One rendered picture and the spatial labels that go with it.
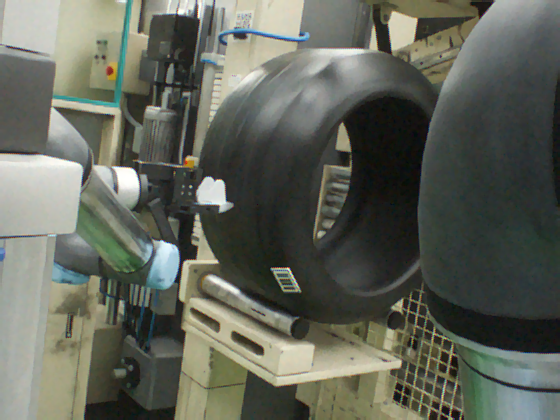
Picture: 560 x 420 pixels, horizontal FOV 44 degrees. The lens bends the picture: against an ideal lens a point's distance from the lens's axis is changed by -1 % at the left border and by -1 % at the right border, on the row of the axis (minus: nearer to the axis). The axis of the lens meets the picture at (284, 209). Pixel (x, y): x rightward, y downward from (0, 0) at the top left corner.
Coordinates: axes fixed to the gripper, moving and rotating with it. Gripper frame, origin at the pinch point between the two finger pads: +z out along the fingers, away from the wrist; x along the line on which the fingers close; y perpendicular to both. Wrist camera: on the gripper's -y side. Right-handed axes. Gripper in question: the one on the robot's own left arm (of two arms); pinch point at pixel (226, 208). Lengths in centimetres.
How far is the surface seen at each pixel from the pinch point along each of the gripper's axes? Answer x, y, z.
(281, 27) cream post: 28, 40, 28
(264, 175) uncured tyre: -8.0, 7.6, 1.7
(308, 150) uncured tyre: -11.8, 13.2, 7.9
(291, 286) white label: -10.7, -12.5, 9.9
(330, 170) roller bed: 40, 7, 62
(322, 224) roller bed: 39, -9, 62
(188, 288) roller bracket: 25.4, -23.0, 10.5
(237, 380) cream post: 28, -49, 31
